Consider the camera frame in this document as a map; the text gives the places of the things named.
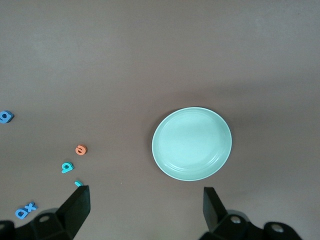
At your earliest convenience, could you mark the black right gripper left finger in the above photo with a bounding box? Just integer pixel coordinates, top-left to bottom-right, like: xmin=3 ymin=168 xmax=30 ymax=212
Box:
xmin=0 ymin=184 xmax=91 ymax=240

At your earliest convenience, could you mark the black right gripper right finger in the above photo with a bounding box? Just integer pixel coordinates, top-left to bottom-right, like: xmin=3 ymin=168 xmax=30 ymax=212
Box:
xmin=199 ymin=186 xmax=303 ymax=240

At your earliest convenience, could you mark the teal foam letter b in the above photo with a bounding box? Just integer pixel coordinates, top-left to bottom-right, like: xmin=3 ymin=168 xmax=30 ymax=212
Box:
xmin=60 ymin=161 xmax=75 ymax=174

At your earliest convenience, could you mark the orange foam letter e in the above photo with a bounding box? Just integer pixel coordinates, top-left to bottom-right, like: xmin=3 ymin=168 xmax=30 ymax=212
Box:
xmin=74 ymin=144 xmax=88 ymax=157

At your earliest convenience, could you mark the blue foam letter x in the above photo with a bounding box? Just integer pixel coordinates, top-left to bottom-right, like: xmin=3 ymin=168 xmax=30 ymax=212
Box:
xmin=24 ymin=201 xmax=39 ymax=213

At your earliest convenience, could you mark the blue foam letter D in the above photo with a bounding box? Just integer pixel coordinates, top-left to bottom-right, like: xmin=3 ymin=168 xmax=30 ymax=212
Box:
xmin=14 ymin=207 xmax=29 ymax=221

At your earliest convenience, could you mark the mint green plate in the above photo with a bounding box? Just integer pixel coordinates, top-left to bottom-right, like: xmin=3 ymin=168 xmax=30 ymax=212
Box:
xmin=151 ymin=106 xmax=233 ymax=182

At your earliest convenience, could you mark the blue foam letter g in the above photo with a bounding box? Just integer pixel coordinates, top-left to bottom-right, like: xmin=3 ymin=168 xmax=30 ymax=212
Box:
xmin=0 ymin=110 xmax=15 ymax=125

